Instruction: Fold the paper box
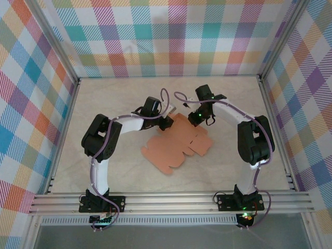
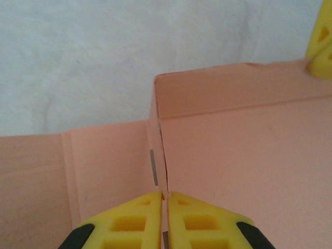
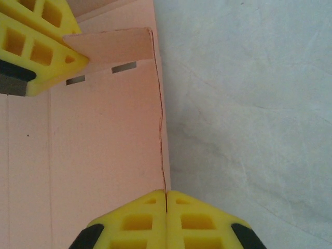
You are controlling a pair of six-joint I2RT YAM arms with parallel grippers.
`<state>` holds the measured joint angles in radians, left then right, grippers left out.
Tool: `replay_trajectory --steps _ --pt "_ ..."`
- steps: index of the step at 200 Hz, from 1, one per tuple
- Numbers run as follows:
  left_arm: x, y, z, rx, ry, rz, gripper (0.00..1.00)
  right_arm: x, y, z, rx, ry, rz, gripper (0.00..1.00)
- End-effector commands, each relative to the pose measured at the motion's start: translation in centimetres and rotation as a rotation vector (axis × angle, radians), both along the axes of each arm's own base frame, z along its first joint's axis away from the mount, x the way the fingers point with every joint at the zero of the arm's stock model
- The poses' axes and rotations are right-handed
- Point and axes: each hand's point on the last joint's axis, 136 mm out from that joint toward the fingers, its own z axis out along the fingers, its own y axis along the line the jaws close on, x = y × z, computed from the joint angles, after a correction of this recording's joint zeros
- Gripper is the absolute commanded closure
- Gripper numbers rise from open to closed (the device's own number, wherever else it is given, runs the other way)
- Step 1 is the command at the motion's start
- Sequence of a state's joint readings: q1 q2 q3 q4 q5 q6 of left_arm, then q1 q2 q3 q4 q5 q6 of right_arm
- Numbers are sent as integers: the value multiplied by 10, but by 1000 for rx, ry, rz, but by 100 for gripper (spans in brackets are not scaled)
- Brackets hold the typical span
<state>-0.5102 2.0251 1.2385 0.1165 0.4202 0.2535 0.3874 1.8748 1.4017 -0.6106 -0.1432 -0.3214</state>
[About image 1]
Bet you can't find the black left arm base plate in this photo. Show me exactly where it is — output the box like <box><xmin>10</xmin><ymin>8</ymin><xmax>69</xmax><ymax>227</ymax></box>
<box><xmin>78</xmin><ymin>195</ymin><xmax>127</xmax><ymax>214</ymax></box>

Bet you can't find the orange paper box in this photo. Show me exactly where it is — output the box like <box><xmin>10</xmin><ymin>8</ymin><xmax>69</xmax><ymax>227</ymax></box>
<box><xmin>141</xmin><ymin>113</ymin><xmax>214</xmax><ymax>176</ymax></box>

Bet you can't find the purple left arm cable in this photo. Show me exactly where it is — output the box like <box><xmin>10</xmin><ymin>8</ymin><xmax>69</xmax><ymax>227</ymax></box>
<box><xmin>89</xmin><ymin>88</ymin><xmax>173</xmax><ymax>231</ymax></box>

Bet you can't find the aluminium side rail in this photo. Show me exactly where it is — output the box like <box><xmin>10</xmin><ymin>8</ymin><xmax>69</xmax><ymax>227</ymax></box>
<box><xmin>258</xmin><ymin>76</ymin><xmax>298</xmax><ymax>192</ymax></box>
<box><xmin>44</xmin><ymin>79</ymin><xmax>81</xmax><ymax>195</ymax></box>

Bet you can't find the slotted grey cable duct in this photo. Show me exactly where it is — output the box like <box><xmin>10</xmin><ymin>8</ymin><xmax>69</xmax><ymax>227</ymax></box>
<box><xmin>41</xmin><ymin>214</ymin><xmax>238</xmax><ymax>226</ymax></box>

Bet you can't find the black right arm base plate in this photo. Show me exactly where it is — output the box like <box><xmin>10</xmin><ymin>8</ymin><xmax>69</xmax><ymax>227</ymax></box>
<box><xmin>216</xmin><ymin>192</ymin><xmax>265</xmax><ymax>212</ymax></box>

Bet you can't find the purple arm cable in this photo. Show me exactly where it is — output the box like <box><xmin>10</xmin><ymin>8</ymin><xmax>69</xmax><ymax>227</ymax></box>
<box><xmin>89</xmin><ymin>88</ymin><xmax>173</xmax><ymax>231</ymax></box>
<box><xmin>173</xmin><ymin>91</ymin><xmax>276</xmax><ymax>230</ymax></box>

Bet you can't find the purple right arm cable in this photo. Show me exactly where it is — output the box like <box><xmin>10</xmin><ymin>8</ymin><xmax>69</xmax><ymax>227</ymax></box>
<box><xmin>173</xmin><ymin>91</ymin><xmax>276</xmax><ymax>230</ymax></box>

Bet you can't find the aluminium front rail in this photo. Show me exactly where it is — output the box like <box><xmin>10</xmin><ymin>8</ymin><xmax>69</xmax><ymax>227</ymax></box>
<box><xmin>28</xmin><ymin>190</ymin><xmax>314</xmax><ymax>215</ymax></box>

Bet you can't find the aluminium frame post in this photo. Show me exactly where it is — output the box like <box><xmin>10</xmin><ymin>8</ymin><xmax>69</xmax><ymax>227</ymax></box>
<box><xmin>24</xmin><ymin>0</ymin><xmax>81</xmax><ymax>84</ymax></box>
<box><xmin>258</xmin><ymin>0</ymin><xmax>312</xmax><ymax>82</ymax></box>

